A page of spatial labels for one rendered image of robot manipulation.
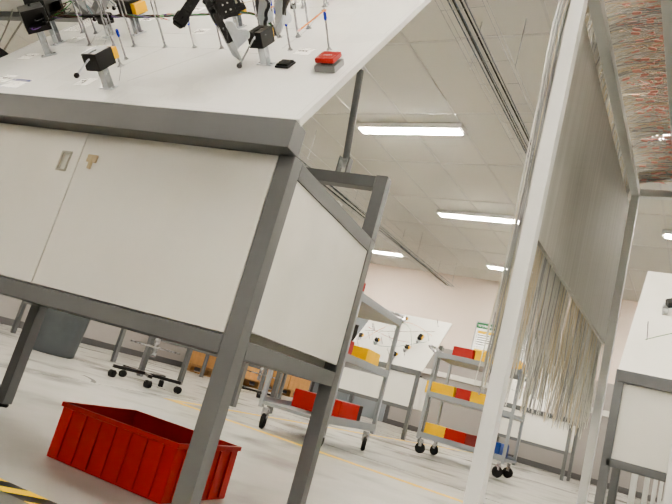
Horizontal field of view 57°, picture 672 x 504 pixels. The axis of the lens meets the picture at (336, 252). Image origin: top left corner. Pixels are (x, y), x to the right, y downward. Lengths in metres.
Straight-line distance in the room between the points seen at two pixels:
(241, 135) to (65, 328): 4.63
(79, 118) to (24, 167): 0.22
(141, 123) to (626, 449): 3.00
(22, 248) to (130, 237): 0.32
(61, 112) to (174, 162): 0.36
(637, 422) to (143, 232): 2.92
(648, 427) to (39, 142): 3.15
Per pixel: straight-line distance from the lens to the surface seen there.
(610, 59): 1.95
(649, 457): 3.74
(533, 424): 9.98
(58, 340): 5.88
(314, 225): 1.47
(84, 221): 1.59
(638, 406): 3.76
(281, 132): 1.33
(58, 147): 1.75
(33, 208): 1.72
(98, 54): 1.71
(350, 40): 1.78
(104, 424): 1.71
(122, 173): 1.57
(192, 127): 1.46
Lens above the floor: 0.35
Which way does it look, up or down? 12 degrees up
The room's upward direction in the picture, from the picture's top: 16 degrees clockwise
